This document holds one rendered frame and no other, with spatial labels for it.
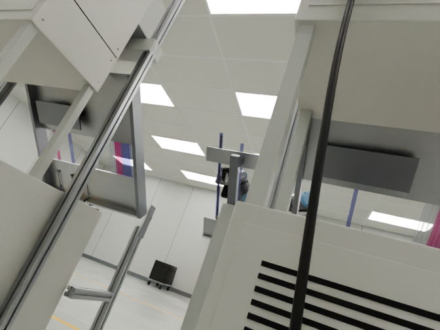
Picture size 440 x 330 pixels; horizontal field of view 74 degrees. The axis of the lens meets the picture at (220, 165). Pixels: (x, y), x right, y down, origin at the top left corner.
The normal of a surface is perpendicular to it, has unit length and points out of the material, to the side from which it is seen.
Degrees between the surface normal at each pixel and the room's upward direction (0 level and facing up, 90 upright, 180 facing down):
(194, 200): 90
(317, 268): 90
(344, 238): 90
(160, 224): 90
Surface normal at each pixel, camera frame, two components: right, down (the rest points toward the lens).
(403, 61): -0.32, 0.88
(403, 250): -0.25, -0.44
